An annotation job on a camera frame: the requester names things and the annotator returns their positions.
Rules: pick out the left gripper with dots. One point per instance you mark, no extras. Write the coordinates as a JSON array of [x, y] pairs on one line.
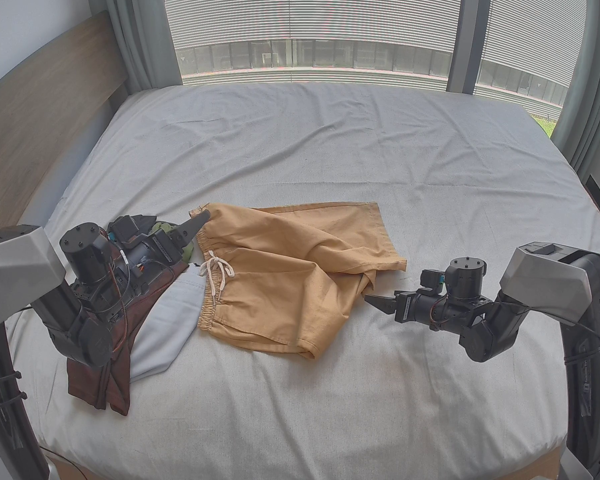
[[157, 255]]

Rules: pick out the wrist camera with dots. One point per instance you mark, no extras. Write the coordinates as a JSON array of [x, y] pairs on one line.
[[430, 279], [125, 228]]

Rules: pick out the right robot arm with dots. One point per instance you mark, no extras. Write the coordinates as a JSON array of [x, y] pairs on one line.
[[550, 278]]

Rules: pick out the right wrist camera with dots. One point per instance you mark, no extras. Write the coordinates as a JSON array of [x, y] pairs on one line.
[[430, 279]]

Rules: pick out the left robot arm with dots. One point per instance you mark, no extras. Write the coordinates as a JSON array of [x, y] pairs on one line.
[[20, 273]]

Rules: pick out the green garment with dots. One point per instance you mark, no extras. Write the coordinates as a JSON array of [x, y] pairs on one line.
[[189, 253]]

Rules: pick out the grey-green curtain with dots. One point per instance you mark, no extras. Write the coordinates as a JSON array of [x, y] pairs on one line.
[[595, 93], [140, 33]]

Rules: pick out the bed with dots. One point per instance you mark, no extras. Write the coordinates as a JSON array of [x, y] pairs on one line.
[[330, 158]]

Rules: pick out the brown garment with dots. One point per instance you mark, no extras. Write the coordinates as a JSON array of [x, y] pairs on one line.
[[115, 383]]

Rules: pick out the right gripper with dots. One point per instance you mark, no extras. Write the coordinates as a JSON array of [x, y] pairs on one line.
[[420, 310]]

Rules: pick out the tan shorts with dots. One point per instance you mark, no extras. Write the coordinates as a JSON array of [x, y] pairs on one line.
[[280, 278]]

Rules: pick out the window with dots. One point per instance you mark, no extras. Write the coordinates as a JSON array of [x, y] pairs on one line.
[[330, 18]]

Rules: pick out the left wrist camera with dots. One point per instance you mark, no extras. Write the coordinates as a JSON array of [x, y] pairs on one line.
[[125, 228]]

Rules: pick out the pale grey garment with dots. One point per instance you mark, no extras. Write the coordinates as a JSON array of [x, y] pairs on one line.
[[165, 328]]

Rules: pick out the black garment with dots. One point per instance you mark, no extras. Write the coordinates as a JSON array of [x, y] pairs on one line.
[[149, 219]]

